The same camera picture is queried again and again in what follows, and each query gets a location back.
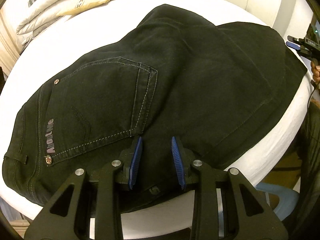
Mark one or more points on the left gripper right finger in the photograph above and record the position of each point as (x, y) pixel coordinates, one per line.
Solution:
(183, 159)

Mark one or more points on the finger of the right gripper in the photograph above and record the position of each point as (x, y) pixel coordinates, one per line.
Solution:
(293, 45)
(295, 40)

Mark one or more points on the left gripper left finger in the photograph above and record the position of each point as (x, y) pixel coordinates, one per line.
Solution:
(130, 158)

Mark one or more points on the black jeans pant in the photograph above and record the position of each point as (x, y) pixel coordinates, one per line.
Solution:
(220, 89)

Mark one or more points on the person's right hand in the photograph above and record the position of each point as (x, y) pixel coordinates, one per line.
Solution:
(315, 69)

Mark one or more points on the light blue stool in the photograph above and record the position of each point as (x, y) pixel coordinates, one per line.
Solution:
(288, 198)

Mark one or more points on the folded beige duvet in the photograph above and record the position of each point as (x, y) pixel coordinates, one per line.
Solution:
(39, 13)

